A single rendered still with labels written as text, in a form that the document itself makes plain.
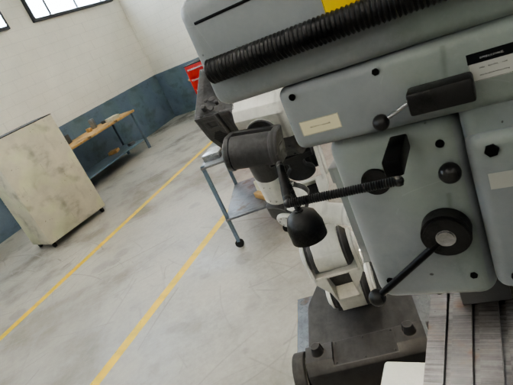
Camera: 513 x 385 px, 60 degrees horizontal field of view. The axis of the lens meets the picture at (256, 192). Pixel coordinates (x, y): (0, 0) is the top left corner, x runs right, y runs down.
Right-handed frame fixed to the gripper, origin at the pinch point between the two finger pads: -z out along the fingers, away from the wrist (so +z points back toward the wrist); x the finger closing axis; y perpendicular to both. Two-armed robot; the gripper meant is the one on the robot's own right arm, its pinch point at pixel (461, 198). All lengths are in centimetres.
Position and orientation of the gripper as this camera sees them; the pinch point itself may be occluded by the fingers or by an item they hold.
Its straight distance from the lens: 134.8
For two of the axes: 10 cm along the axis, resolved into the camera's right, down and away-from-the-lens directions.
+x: 2.5, -4.8, 8.4
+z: -8.9, 2.3, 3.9
